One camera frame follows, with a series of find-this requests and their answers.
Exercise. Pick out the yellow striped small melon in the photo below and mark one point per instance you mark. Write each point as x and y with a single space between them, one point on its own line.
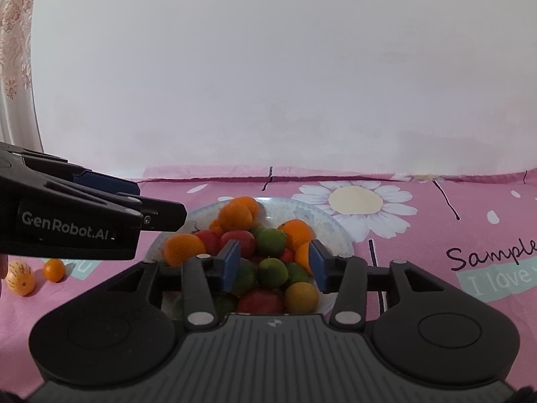
20 278

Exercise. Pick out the large red tomato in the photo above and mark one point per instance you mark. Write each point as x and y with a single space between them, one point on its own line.
261 302

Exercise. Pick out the orange green mottled citrus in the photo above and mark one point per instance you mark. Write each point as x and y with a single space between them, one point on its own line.
181 247

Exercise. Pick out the pink floral tablecloth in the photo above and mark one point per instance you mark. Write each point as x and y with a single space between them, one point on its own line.
451 304

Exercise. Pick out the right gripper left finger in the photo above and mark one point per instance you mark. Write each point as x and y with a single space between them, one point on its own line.
203 277

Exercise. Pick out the beige patterned curtain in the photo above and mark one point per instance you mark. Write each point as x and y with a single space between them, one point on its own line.
19 125

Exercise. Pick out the blue white ceramic plate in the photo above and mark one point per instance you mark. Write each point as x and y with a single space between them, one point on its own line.
268 212

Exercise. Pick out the green yellow lime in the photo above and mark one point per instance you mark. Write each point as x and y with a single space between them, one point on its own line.
272 273

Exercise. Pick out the green lime right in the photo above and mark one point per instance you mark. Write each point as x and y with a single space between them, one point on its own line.
271 241

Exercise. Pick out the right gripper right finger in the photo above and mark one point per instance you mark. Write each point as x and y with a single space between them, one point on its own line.
348 278

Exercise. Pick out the tall red tomato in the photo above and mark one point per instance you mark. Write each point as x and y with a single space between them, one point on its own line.
246 241

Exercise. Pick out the orange kumquat far left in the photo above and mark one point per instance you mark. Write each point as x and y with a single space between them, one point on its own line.
54 270

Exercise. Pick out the small orange kumquat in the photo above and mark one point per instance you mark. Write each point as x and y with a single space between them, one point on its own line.
235 216

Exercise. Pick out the person left hand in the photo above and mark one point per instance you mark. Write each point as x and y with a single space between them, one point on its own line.
3 269

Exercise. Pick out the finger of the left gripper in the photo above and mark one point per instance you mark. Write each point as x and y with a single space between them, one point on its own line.
80 209
60 168

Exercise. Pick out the brown yellow longan fruit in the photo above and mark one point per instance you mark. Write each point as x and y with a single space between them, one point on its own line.
301 298

